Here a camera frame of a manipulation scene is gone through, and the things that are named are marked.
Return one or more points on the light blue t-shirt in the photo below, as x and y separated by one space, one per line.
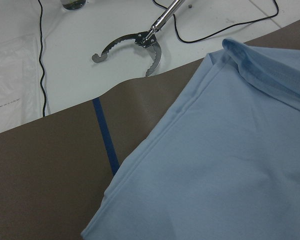
223 163

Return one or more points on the silver claw grabber tool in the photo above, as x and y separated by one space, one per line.
145 39

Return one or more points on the brown paper table cover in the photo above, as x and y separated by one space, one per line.
54 171

